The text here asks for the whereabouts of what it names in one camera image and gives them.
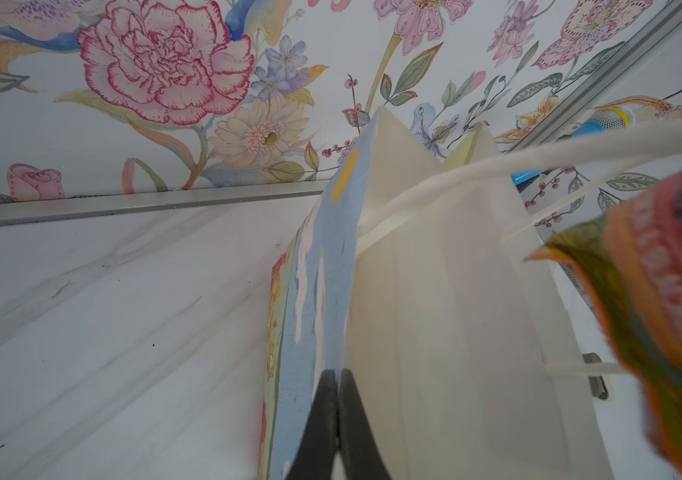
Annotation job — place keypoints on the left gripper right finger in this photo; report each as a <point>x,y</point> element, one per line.
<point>359,453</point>

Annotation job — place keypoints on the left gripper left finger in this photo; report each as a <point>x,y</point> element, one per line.
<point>317,450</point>

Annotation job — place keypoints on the paper bag white green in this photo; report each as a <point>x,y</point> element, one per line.
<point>471,357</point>

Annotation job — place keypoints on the orange Fox's candy bag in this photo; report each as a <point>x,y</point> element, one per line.
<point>630,264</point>

